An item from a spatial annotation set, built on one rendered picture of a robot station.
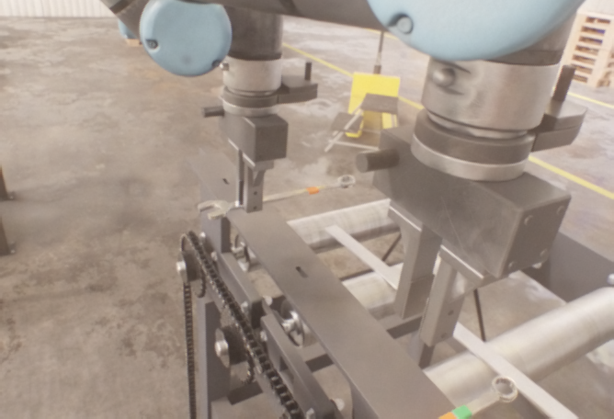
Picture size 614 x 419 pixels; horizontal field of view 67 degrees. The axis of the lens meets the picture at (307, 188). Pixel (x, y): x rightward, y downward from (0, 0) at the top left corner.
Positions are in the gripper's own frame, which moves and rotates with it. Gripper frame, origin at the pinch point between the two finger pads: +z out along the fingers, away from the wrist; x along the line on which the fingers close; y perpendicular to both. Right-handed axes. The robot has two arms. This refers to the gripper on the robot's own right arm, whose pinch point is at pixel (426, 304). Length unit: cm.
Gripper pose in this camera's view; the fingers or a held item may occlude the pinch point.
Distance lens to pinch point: 40.3
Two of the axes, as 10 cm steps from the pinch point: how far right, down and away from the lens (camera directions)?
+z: -0.8, 8.8, 4.7
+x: 4.9, 4.4, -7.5
